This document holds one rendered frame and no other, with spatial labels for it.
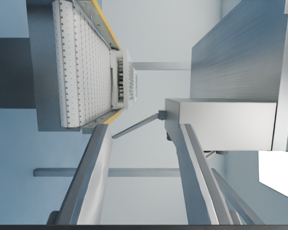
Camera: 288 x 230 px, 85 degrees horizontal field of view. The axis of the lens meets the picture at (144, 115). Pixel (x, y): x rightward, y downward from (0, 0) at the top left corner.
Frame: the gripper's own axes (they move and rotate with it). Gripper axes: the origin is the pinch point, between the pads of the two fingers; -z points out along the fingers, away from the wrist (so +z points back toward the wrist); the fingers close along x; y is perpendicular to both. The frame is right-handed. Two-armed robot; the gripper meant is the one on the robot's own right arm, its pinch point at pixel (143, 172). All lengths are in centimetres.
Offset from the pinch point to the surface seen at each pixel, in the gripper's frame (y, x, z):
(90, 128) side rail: 16.4, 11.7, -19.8
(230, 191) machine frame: 108, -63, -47
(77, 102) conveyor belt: 11.9, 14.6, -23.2
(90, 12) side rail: -3.0, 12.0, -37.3
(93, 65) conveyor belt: 9.3, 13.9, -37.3
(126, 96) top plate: 28, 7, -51
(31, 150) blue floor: 108, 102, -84
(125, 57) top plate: 15, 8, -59
